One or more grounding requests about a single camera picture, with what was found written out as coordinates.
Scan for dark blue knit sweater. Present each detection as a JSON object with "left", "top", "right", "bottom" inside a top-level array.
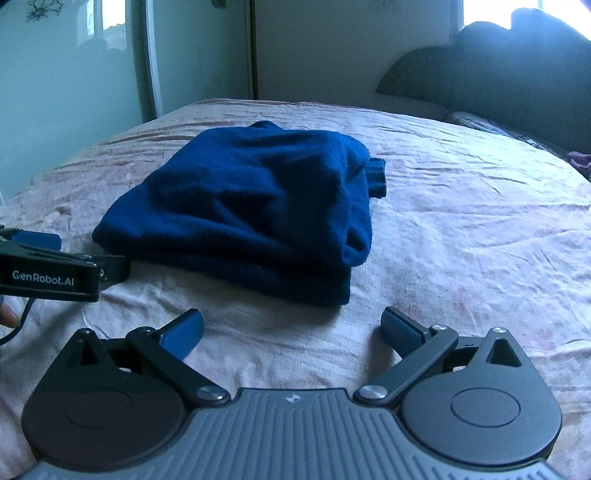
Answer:
[{"left": 92, "top": 121, "right": 387, "bottom": 308}]

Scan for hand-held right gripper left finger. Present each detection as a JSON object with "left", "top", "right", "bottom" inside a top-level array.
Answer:
[{"left": 59, "top": 308, "right": 230, "bottom": 406}]

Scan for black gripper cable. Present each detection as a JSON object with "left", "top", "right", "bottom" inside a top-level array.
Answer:
[{"left": 0, "top": 297, "right": 37, "bottom": 346}]

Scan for green glass wardrobe door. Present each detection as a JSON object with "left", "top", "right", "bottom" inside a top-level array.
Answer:
[{"left": 0, "top": 0, "right": 163, "bottom": 205}]

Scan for pink bedsheet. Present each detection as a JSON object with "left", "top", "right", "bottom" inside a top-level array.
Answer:
[{"left": 0, "top": 98, "right": 591, "bottom": 480}]

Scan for window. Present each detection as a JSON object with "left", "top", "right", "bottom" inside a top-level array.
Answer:
[{"left": 457, "top": 0, "right": 591, "bottom": 31}]

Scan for person's left hand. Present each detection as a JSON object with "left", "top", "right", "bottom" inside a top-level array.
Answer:
[{"left": 0, "top": 302, "right": 22, "bottom": 329}]

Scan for purple cloth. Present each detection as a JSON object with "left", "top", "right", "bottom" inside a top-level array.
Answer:
[{"left": 567, "top": 151, "right": 591, "bottom": 182}]

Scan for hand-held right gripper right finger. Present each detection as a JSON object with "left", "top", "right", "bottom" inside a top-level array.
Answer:
[{"left": 353, "top": 306, "right": 532, "bottom": 409}]

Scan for patterned blanket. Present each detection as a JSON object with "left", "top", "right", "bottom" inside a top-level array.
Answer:
[{"left": 444, "top": 111, "right": 574, "bottom": 157}]

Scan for dark upholstered headboard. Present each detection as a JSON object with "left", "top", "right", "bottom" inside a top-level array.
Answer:
[{"left": 375, "top": 7, "right": 591, "bottom": 160}]

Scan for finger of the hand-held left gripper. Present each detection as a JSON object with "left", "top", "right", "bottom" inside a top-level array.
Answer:
[
  {"left": 96, "top": 255, "right": 132, "bottom": 291},
  {"left": 0, "top": 226, "right": 99, "bottom": 267}
]

